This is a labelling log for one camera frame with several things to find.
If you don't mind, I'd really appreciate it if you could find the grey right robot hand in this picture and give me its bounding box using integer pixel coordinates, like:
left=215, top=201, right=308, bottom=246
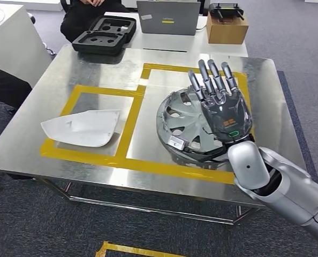
left=188, top=58, right=253, bottom=145

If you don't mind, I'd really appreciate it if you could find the silver plastic wheel hubcap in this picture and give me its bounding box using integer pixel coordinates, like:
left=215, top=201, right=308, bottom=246
left=156, top=87, right=229, bottom=169

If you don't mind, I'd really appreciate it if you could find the steel workbench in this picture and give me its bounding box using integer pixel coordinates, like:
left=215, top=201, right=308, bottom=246
left=0, top=44, right=308, bottom=228

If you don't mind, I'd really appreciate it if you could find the white mirror cover part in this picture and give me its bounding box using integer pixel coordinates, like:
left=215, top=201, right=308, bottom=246
left=40, top=109, right=121, bottom=148

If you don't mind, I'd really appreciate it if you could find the brown cardboard box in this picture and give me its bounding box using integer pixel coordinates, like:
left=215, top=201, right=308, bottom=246
left=206, top=12, right=249, bottom=46

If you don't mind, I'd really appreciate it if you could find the white table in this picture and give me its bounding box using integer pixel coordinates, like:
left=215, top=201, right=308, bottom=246
left=104, top=11, right=248, bottom=58

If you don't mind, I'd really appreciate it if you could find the black device with antennas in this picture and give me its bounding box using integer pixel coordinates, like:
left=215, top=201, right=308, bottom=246
left=208, top=3, right=244, bottom=21

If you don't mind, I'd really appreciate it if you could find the grey laptop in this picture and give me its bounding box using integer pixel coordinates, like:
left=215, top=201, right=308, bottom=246
left=136, top=0, right=201, bottom=36

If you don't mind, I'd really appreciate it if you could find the black foam equipment case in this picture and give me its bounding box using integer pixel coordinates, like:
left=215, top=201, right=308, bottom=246
left=71, top=15, right=137, bottom=56

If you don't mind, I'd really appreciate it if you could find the person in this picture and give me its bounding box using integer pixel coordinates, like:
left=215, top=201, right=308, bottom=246
left=60, top=0, right=130, bottom=43

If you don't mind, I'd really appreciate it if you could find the office chair base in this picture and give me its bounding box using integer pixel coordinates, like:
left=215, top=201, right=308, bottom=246
left=27, top=12, right=56, bottom=57

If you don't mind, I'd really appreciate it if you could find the white desk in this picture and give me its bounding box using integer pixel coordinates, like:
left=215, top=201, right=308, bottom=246
left=0, top=4, right=52, bottom=89

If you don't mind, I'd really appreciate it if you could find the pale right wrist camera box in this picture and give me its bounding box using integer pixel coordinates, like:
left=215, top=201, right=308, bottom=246
left=167, top=134, right=189, bottom=150

